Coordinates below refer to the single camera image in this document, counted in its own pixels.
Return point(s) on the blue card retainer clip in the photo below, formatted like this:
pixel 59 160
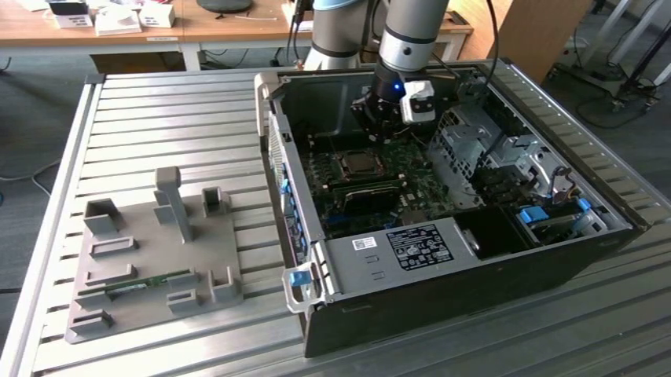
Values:
pixel 286 184

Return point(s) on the white box with round hole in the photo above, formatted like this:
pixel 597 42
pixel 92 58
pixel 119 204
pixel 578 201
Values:
pixel 118 27

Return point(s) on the black open PC case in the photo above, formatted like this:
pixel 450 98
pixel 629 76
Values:
pixel 446 314

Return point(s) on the CPU socket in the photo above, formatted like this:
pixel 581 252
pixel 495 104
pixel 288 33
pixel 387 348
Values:
pixel 339 174

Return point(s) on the CPU with silver top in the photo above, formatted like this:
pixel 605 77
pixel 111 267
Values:
pixel 363 163

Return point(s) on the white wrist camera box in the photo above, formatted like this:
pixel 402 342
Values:
pixel 418 104

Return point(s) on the hard disk in blue carrier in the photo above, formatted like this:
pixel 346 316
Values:
pixel 533 216

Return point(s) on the grey parts rack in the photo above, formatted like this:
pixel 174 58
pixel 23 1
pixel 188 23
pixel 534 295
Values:
pixel 152 251

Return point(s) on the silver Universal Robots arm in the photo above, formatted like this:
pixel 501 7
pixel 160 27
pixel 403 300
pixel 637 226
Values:
pixel 414 39

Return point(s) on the dark round object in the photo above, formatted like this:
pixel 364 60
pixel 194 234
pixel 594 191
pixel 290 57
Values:
pixel 226 4

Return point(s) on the white box with black lid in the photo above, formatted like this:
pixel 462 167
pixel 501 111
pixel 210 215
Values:
pixel 74 21

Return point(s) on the green motherboard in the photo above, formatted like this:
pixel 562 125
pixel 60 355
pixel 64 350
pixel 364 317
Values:
pixel 419 184

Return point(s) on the grey power supply unit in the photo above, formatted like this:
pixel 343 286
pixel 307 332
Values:
pixel 356 267

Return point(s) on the wooden panel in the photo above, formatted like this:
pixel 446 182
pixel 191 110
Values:
pixel 535 35

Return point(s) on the wooden desk white frame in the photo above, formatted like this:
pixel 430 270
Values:
pixel 31 27
pixel 236 27

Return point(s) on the blue case latch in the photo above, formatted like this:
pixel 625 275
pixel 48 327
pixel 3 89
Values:
pixel 299 279

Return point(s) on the green RAM stick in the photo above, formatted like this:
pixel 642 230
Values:
pixel 142 283

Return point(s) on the metal equipment stand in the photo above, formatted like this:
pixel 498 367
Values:
pixel 626 41

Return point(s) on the white box with printed text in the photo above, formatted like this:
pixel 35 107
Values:
pixel 158 19

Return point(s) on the black graphics card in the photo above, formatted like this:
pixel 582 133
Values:
pixel 370 201

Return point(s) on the grey metal disk bay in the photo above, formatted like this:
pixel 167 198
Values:
pixel 462 145

